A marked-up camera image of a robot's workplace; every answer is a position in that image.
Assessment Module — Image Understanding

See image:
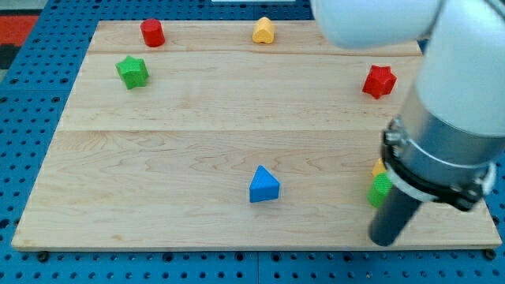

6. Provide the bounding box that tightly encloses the yellow hexagon block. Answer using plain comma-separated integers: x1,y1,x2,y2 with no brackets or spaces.
372,159,387,178

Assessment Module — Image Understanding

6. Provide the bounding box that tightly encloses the red star block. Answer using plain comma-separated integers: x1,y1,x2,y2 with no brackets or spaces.
362,65,397,99

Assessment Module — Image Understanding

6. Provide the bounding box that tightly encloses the yellow heart block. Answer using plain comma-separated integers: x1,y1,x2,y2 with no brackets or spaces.
252,17,275,44

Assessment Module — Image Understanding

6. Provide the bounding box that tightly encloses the red cylinder block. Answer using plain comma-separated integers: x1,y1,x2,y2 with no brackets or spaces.
140,18,166,47

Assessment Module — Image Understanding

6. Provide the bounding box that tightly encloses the green star block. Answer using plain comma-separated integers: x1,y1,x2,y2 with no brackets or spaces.
115,55,149,89

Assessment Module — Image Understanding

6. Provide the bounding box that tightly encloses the green cylinder block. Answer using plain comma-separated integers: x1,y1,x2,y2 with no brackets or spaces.
367,173,393,208

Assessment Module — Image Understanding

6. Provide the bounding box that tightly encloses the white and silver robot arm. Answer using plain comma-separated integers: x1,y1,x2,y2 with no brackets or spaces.
311,0,504,246

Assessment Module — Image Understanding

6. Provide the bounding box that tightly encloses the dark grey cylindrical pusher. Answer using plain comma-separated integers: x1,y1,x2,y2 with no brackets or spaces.
368,186,422,247

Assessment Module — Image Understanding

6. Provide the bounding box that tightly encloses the blue triangle block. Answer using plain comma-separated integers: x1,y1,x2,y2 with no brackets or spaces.
249,165,280,203

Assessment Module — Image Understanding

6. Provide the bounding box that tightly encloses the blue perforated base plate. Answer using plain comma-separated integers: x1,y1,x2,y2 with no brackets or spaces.
1,0,504,283

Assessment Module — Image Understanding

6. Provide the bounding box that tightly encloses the wooden board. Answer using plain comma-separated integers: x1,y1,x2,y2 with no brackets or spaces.
10,20,503,252

